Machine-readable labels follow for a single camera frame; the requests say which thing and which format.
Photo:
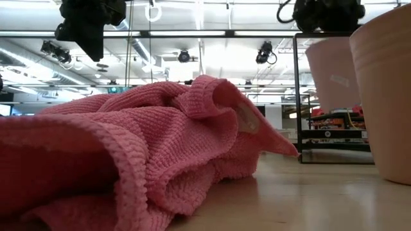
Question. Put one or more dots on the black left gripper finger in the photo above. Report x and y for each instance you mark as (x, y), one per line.
(91, 46)
(65, 32)

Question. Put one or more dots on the pink cup with white sticker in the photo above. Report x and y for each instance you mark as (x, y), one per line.
(334, 73)

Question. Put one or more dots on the pink ribbed cup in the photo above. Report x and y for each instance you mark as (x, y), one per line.
(388, 102)

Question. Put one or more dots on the background shelf with red items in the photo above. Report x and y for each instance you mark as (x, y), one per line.
(337, 122)

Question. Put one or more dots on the white shelf label sticker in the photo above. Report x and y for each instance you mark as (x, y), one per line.
(364, 134)

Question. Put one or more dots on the black vertical rig pole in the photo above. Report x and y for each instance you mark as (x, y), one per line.
(129, 57)

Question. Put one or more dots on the black rig crossbar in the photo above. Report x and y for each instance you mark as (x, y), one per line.
(192, 33)

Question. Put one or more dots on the pink knitted cloth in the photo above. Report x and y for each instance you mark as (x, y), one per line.
(128, 144)

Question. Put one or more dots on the black ceiling camera pair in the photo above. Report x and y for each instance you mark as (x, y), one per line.
(57, 53)

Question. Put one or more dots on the black shelf frame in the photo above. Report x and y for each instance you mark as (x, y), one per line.
(297, 96)

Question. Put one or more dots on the round black overhead camera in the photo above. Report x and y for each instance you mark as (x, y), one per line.
(184, 56)

